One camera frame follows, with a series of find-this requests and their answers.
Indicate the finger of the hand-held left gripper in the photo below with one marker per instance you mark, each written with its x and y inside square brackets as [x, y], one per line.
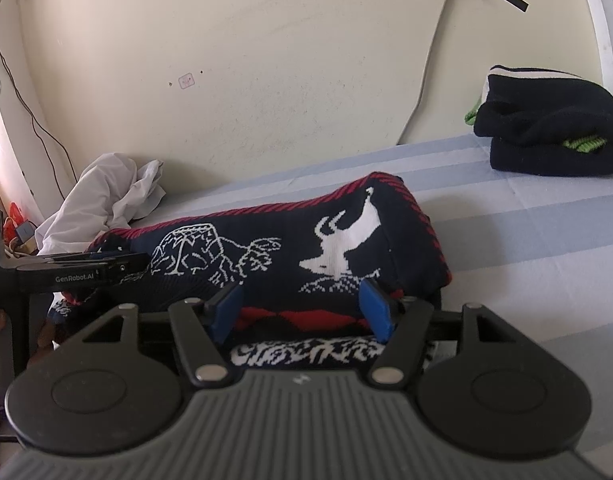
[131, 264]

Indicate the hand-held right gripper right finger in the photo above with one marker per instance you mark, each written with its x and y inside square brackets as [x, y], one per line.
[379, 310]

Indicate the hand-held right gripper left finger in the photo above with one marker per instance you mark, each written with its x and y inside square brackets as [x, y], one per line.
[226, 312]

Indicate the navy red white patterned sweater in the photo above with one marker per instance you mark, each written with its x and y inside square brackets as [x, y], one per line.
[286, 260]

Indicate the red plastic bag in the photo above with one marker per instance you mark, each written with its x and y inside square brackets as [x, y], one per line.
[14, 220]

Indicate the white crumpled garment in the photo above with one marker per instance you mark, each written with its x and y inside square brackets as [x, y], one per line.
[101, 200]

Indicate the folded black knit garment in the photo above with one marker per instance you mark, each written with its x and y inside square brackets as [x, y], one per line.
[541, 110]

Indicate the green garment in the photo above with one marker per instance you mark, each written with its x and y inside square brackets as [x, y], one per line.
[584, 144]

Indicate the small wall sticker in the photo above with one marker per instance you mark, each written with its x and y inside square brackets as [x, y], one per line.
[186, 80]

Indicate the white door frame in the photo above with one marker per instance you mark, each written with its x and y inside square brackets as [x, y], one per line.
[606, 20]

